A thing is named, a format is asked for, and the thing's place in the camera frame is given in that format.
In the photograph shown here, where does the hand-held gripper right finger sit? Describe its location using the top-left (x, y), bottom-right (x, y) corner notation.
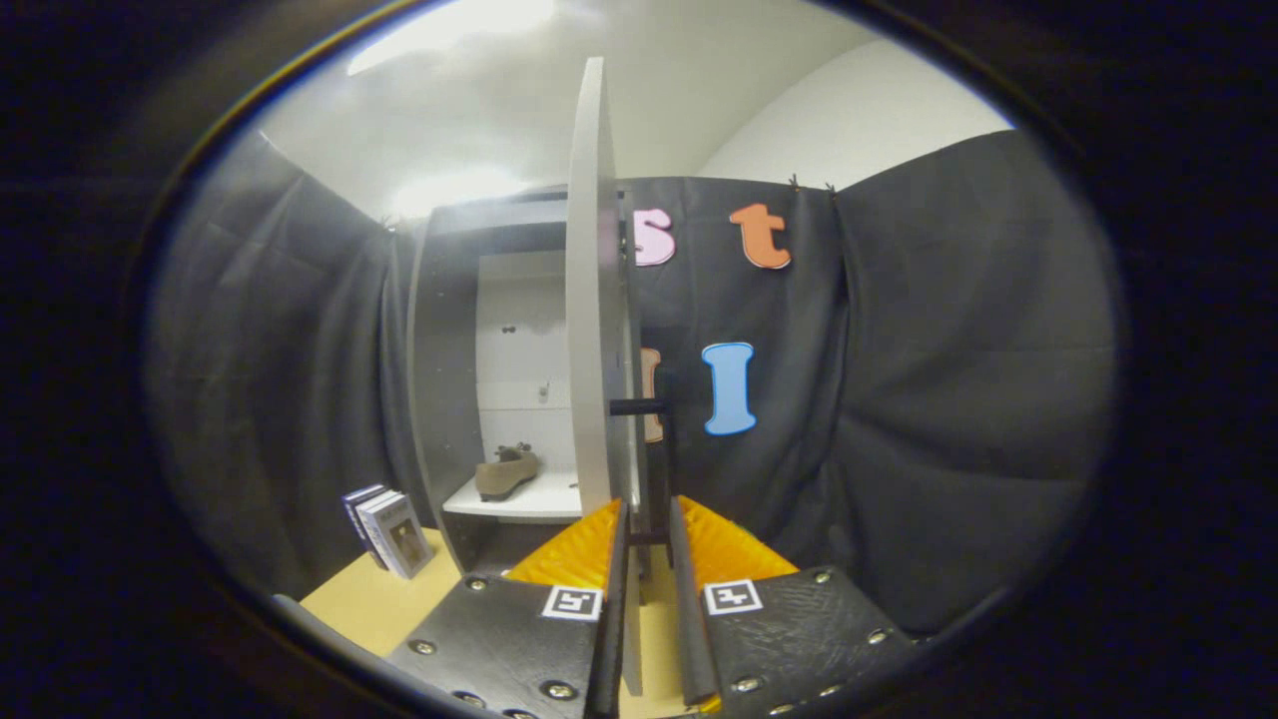
top-left (667, 494), bottom-right (917, 718)

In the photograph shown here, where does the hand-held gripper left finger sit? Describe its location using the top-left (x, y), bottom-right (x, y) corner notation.
top-left (384, 497), bottom-right (630, 719)

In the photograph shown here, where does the brown felt shoe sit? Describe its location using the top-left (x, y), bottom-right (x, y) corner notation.
top-left (474, 444), bottom-right (542, 502)

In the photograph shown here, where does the grey shoe cabinet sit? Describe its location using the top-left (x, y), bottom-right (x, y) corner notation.
top-left (404, 185), bottom-right (640, 580)

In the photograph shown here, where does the beige shoe cabinet door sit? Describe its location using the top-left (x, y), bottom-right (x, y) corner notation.
top-left (566, 57), bottom-right (678, 697)

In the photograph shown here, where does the grey cover book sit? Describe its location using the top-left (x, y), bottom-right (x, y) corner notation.
top-left (357, 491), bottom-right (435, 580)

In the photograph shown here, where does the dark blue book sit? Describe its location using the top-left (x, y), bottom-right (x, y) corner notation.
top-left (342, 484), bottom-right (392, 570)

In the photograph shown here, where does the black backdrop cloth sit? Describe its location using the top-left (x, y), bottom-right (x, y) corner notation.
top-left (145, 130), bottom-right (1119, 640)

